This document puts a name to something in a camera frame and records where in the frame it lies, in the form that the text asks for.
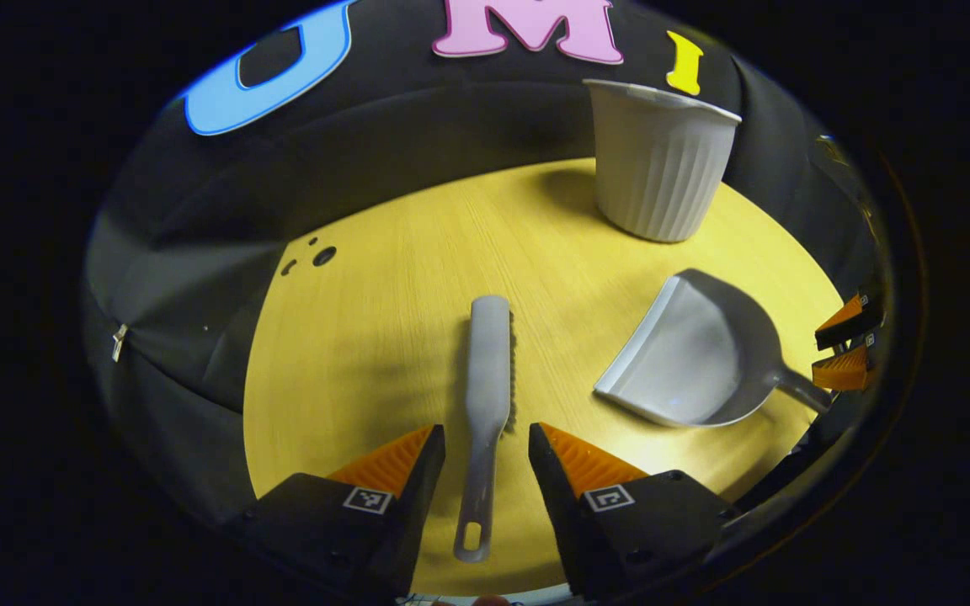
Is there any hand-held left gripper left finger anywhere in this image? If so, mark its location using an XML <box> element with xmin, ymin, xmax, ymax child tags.
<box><xmin>224</xmin><ymin>423</ymin><xmax>447</xmax><ymax>603</ymax></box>

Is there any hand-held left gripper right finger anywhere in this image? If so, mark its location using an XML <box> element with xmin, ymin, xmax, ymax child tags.
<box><xmin>527</xmin><ymin>421</ymin><xmax>735</xmax><ymax>601</ymax></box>

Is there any grey dustpan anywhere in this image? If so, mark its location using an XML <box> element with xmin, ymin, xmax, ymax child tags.
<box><xmin>593</xmin><ymin>269</ymin><xmax>833</xmax><ymax>428</ymax></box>

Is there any grey small broom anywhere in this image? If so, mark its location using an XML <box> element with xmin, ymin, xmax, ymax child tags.
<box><xmin>453</xmin><ymin>295</ymin><xmax>520</xmax><ymax>563</ymax></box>

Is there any white ribbed garbage bin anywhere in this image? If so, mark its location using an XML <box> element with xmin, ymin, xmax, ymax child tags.
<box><xmin>584</xmin><ymin>78</ymin><xmax>743</xmax><ymax>244</ymax></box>

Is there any wooden desktop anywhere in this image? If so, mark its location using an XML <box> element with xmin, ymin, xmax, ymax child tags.
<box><xmin>242</xmin><ymin>157</ymin><xmax>846</xmax><ymax>597</ymax></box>

